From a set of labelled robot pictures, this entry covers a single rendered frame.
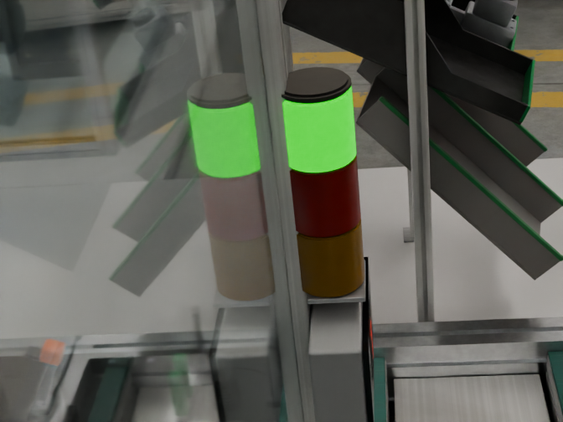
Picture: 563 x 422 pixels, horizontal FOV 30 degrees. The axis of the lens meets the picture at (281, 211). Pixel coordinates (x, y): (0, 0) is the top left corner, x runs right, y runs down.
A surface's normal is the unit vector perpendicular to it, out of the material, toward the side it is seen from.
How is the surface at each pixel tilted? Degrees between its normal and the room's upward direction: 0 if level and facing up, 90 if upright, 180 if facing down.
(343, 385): 90
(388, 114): 90
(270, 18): 90
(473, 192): 90
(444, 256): 0
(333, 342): 0
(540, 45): 0
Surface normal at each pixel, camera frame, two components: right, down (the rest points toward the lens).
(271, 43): -0.07, 0.50
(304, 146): -0.36, 0.49
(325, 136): 0.22, 0.46
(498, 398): -0.10, -0.87
